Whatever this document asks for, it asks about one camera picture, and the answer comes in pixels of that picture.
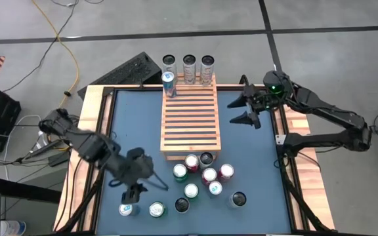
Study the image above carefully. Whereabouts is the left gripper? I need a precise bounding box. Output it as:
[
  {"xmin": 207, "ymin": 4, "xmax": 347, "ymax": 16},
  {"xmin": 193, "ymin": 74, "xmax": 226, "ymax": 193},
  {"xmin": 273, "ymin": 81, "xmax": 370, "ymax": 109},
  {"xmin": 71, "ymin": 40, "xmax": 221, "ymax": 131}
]
[{"xmin": 119, "ymin": 147, "xmax": 170, "ymax": 205}]

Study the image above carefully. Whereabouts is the white blue Celsius can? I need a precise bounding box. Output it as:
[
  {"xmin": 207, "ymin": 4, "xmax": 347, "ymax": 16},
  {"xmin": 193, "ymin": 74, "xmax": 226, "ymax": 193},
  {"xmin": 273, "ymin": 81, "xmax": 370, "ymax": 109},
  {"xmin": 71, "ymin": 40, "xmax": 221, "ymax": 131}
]
[
  {"xmin": 198, "ymin": 151, "xmax": 215, "ymax": 170},
  {"xmin": 227, "ymin": 191, "xmax": 247, "ymax": 209},
  {"xmin": 174, "ymin": 197, "xmax": 191, "ymax": 214}
]

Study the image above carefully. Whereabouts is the green Sprite can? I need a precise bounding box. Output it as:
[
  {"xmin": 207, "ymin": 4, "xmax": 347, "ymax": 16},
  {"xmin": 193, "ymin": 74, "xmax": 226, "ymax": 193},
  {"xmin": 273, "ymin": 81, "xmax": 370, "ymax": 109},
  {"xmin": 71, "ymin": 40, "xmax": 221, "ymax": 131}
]
[
  {"xmin": 183, "ymin": 183, "xmax": 200, "ymax": 201},
  {"xmin": 172, "ymin": 163, "xmax": 188, "ymax": 184},
  {"xmin": 148, "ymin": 201, "xmax": 169, "ymax": 219}
]

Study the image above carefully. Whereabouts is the white cable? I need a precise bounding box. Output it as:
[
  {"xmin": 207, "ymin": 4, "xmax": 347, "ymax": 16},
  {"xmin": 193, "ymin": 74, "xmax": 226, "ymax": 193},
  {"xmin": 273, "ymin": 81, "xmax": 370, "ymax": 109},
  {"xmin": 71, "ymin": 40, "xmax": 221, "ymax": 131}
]
[{"xmin": 13, "ymin": 113, "xmax": 47, "ymax": 150}]

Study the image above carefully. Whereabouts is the black floor cable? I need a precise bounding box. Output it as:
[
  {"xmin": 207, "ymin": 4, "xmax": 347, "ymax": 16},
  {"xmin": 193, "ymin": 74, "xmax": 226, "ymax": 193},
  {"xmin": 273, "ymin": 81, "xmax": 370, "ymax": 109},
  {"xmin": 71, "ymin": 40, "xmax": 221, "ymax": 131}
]
[{"xmin": 1, "ymin": 0, "xmax": 80, "ymax": 93}]

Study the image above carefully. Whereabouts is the white and blue container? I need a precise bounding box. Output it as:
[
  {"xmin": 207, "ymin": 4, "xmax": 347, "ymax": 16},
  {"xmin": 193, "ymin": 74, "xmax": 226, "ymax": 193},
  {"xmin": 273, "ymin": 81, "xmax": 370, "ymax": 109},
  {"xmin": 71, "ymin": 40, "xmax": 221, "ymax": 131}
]
[{"xmin": 0, "ymin": 220, "xmax": 28, "ymax": 236}]

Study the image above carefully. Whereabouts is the yellow floor cable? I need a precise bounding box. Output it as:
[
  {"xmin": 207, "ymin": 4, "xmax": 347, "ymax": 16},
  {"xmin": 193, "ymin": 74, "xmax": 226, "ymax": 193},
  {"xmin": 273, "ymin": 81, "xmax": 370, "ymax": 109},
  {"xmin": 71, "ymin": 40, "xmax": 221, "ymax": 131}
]
[{"xmin": 31, "ymin": 0, "xmax": 80, "ymax": 108}]

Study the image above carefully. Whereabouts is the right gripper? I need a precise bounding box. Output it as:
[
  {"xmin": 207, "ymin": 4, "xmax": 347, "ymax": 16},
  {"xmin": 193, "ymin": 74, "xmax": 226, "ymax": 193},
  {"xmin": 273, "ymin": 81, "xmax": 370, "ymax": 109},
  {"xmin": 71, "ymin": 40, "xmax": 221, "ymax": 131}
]
[{"xmin": 226, "ymin": 83, "xmax": 270, "ymax": 130}]

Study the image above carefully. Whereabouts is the slatted bamboo shelf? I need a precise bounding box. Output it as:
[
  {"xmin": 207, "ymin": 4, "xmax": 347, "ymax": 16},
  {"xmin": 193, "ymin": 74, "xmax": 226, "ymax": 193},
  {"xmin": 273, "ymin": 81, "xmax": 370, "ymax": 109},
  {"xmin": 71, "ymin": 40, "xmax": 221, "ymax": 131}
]
[{"xmin": 158, "ymin": 73, "xmax": 222, "ymax": 161}]

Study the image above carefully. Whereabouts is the black plastic crate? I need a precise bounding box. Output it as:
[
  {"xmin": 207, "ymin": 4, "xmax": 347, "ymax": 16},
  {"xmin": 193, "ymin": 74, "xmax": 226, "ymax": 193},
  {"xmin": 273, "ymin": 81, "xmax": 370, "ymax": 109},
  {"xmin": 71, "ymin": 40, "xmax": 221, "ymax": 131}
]
[{"xmin": 0, "ymin": 84, "xmax": 22, "ymax": 155}]

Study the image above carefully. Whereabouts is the black metal table frame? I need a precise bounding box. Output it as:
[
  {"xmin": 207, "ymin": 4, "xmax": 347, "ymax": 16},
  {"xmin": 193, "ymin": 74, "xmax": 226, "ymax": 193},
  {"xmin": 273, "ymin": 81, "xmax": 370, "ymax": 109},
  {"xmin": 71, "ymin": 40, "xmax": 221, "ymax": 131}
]
[{"xmin": 52, "ymin": 83, "xmax": 336, "ymax": 236}]

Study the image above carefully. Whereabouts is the black floor beam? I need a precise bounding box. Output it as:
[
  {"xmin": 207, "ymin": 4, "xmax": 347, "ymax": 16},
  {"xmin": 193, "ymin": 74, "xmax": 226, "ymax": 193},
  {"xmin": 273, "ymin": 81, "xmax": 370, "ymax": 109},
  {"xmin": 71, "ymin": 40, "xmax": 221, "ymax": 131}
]
[{"xmin": 0, "ymin": 176, "xmax": 62, "ymax": 204}]

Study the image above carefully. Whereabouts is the white orange Celsius can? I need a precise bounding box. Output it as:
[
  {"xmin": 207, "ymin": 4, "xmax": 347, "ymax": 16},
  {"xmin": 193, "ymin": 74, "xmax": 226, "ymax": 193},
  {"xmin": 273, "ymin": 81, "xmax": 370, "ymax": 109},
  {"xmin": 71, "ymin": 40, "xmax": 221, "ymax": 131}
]
[
  {"xmin": 199, "ymin": 54, "xmax": 216, "ymax": 87},
  {"xmin": 161, "ymin": 54, "xmax": 179, "ymax": 83},
  {"xmin": 181, "ymin": 54, "xmax": 198, "ymax": 86}
]

